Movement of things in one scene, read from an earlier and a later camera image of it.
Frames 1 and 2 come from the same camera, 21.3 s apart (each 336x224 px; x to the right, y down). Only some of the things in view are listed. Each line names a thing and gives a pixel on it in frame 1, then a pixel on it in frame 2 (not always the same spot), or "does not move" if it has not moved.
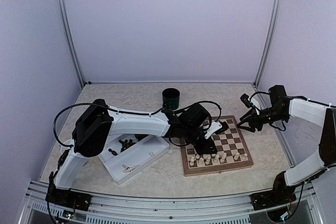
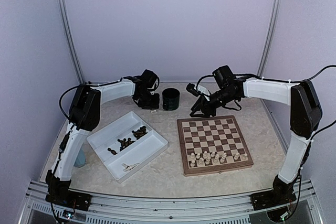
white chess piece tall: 216,159 does not move
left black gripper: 206,149 → 155,105
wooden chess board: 232,151 does not move
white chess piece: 223,156 does not move
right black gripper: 254,118 → 206,107
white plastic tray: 123,155 does not move
